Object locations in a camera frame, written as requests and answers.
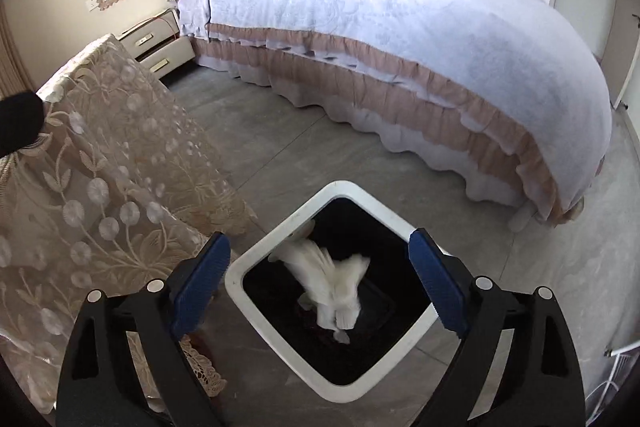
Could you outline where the white wire fan guard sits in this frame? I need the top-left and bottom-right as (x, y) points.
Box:
(585, 342), (640, 423)

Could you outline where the table with floral lace cloth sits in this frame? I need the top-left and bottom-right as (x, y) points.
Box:
(0, 33), (258, 415)

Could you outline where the bed with lavender cover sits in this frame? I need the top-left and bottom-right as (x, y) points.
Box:
(177, 0), (613, 233)

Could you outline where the white tissue paper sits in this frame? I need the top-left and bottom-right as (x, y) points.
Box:
(267, 227), (372, 345)

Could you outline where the orange cable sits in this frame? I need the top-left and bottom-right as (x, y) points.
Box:
(142, 14), (181, 42)

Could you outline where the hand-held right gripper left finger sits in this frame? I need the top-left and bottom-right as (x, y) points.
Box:
(55, 231), (232, 427)

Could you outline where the white square trash bin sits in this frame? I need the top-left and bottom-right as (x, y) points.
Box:
(224, 179), (453, 404)

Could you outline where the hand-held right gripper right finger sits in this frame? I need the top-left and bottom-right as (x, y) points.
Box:
(407, 228), (587, 427)

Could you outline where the beige curtain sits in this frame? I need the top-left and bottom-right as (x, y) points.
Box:
(0, 14), (32, 100)

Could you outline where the beige nightstand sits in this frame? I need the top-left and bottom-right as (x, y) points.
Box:
(116, 7), (196, 80)

